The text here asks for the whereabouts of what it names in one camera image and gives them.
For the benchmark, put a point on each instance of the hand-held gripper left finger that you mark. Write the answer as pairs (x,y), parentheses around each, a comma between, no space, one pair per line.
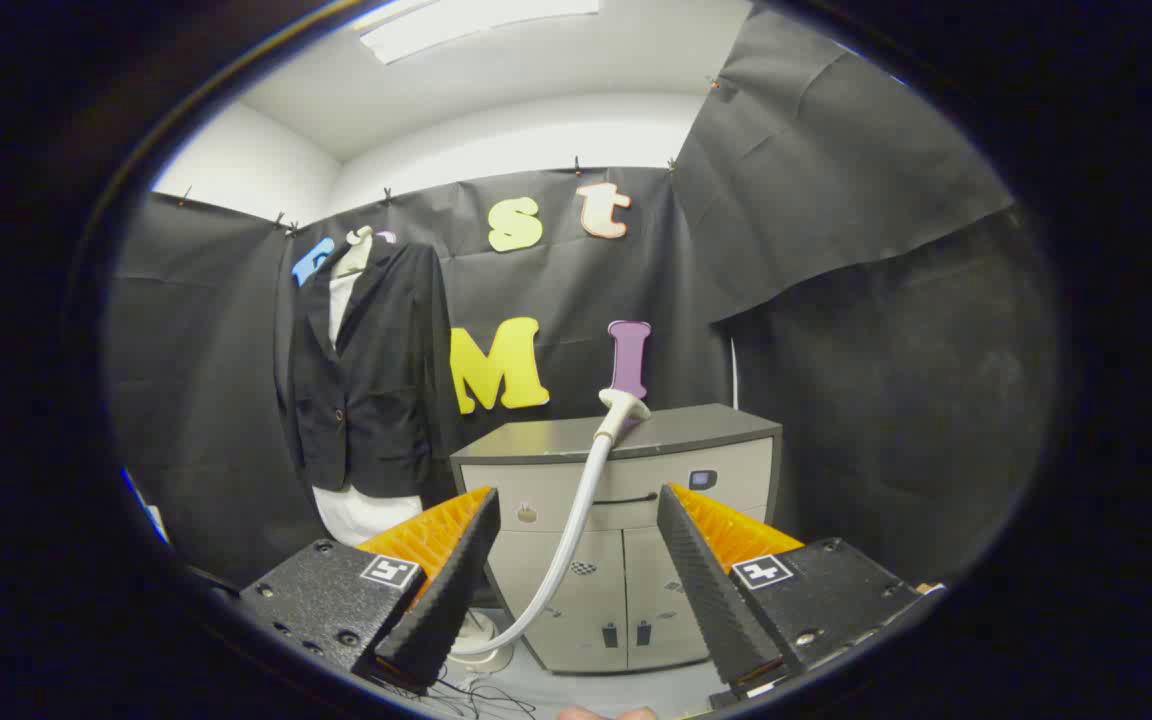
(451,600)

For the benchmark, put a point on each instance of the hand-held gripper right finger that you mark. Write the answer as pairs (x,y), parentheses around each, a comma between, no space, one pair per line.
(711,600)

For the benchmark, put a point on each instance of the white shirt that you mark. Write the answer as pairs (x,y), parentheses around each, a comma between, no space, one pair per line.
(361,512)

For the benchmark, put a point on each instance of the black suit jacket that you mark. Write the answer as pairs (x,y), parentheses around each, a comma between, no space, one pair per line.
(376,380)

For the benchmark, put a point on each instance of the white clothes hanger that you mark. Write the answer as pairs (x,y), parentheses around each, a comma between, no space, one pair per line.
(361,238)

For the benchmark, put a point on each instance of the white round base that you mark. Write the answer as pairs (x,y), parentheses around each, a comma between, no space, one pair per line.
(492,645)

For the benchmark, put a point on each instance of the grey cabinet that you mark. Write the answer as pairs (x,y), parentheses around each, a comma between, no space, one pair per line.
(696,425)

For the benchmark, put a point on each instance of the black backdrop cloth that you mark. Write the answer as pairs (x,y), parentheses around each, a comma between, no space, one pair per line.
(836,350)

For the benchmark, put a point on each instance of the ceiling light panel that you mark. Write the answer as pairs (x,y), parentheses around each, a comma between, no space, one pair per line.
(456,25)

